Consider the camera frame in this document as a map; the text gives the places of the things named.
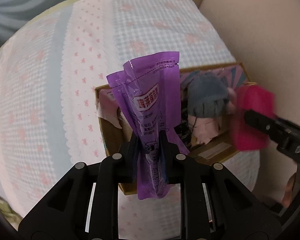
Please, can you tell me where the black printed scarf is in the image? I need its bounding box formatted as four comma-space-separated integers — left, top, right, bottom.
174, 120, 197, 151

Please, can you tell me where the purple plastic packet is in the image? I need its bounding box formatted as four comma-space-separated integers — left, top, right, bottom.
107, 51, 189, 200

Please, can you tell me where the magenta pouch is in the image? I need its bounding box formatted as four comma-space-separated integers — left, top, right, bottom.
230, 84, 275, 151

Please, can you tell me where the pink patterned cloth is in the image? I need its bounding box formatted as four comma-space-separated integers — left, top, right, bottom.
188, 115, 222, 147

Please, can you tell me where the person right hand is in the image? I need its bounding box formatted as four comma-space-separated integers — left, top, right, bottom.
281, 173, 296, 208

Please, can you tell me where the grey fluffy hat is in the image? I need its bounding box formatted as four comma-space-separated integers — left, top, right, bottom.
187, 73, 230, 118

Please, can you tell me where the pink fluffy scrunchie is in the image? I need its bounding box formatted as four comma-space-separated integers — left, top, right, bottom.
226, 87, 237, 114

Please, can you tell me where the cardboard box pink pattern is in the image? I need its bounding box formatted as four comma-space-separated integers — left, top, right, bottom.
95, 51, 248, 200

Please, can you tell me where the green blanket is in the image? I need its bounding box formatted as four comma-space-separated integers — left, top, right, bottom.
0, 196, 22, 230

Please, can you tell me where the patterned blue pink bedspread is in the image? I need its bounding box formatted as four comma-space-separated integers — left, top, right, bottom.
0, 0, 234, 218

